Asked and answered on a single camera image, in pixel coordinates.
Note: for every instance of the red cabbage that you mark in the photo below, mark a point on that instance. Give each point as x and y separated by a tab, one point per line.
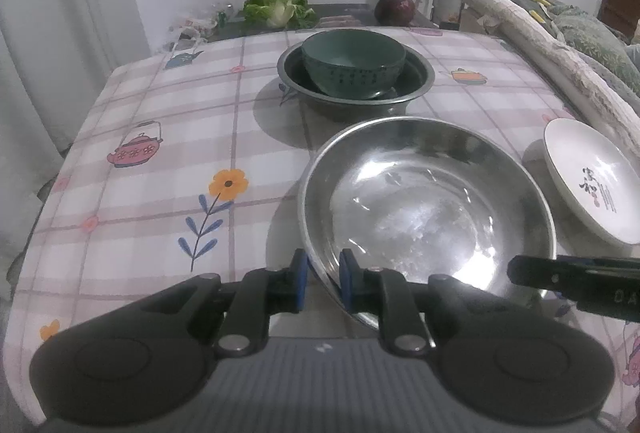
395	12

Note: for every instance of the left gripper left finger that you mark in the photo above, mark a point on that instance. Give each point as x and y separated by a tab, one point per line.
249	305

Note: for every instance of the white curtain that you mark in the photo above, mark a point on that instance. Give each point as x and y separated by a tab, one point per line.
55	58

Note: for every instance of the green patterned pillow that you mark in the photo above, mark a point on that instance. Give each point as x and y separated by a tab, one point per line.
588	35

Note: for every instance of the green leafy lettuce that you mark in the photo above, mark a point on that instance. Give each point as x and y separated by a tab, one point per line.
280	14

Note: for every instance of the large steel plate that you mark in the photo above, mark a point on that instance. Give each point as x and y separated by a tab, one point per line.
423	197

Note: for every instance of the steel bowl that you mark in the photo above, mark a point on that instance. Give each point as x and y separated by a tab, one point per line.
414	81

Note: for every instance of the white rolled mattress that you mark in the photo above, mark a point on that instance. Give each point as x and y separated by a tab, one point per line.
606	109

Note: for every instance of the white ceramic plate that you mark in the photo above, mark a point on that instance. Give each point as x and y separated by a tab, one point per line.
595	179

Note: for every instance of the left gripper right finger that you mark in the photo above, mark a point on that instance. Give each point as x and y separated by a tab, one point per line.
385	294

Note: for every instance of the dark low table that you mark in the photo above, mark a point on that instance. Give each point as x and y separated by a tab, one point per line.
329	16

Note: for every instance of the green ceramic bowl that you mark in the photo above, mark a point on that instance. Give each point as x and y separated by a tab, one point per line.
354	64

